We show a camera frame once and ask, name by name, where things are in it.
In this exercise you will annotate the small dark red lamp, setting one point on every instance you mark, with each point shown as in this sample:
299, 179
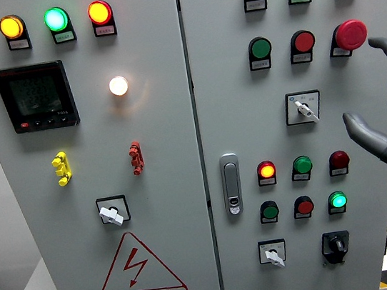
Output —
339, 160

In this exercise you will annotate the small green lit lamp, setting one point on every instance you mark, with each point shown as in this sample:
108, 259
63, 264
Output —
337, 201

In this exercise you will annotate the small green unlit lamp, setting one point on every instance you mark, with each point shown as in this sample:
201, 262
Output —
302, 165

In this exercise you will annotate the small red push button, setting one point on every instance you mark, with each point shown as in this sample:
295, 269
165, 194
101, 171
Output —
305, 206

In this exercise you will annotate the small red lit lamp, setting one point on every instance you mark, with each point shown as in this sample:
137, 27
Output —
266, 171

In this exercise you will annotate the large red stop button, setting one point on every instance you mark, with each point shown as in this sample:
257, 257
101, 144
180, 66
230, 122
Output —
351, 34

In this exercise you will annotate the small green push button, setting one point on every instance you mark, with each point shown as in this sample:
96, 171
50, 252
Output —
270, 211

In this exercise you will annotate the large red push button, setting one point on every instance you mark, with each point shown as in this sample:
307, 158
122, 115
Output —
303, 41

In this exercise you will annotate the pale grey cabinet door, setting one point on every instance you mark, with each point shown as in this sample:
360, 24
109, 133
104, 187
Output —
241, 127
163, 138

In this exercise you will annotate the silver door lock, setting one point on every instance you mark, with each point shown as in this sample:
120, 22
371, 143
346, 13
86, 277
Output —
231, 183

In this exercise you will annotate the large green push button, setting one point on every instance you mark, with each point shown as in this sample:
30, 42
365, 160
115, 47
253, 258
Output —
260, 48

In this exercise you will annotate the red warning triangle sticker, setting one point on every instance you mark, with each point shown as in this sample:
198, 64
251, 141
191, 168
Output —
135, 265

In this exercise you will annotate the white round lamp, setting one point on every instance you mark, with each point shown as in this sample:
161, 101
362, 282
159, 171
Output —
118, 86

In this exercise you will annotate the red-rimmed orange lit lamp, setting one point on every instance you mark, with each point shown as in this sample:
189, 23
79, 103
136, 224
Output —
99, 12

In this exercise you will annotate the black display meter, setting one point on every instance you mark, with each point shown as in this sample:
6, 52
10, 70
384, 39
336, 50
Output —
35, 97

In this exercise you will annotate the yellow round lamp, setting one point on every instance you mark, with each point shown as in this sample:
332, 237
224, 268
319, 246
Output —
11, 27

